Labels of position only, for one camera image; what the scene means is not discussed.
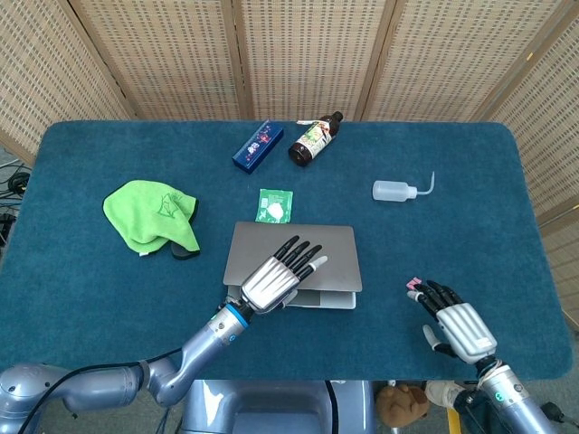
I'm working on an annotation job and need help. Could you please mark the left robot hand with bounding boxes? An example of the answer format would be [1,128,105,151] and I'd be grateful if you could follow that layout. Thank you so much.
[238,234,329,316]

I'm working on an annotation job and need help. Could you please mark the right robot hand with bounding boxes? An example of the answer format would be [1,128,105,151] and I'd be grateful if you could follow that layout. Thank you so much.
[405,279,498,365]

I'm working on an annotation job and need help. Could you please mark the silver laptop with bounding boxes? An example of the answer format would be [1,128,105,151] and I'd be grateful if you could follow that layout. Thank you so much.
[223,221,364,311]

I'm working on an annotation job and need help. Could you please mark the green sachet packet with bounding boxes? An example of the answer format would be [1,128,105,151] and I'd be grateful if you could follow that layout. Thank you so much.
[254,187,294,224]

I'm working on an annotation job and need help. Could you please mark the brown plush toy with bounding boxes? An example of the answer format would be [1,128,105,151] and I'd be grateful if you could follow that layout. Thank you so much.
[375,382,431,429]

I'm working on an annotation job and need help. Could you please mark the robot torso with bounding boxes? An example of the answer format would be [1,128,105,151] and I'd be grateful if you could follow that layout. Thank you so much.
[180,379,377,434]

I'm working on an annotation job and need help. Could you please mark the blue rectangular box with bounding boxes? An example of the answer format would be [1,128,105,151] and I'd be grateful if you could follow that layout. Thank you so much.
[232,119,285,175]

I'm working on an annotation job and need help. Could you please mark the green microfiber cloth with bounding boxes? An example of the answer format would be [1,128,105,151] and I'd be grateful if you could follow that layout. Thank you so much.
[102,179,201,257]

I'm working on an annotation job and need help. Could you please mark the brown glass bottle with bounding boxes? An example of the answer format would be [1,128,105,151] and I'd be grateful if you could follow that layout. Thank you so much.
[288,110,345,167]

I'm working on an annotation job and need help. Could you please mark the white plastic wash bottle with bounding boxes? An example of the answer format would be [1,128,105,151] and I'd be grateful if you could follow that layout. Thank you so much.
[372,171,436,203]

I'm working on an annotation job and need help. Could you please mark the blue table mat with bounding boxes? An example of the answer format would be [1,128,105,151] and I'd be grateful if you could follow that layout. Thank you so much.
[0,119,574,382]

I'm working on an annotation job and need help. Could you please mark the woven folding screen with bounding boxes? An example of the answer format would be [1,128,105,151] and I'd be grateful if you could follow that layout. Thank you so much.
[0,0,579,326]

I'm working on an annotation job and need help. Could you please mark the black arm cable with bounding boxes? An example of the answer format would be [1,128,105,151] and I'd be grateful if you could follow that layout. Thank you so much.
[20,346,183,434]

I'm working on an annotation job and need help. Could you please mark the floor cables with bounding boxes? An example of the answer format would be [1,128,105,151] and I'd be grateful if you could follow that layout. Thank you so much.
[0,160,33,248]

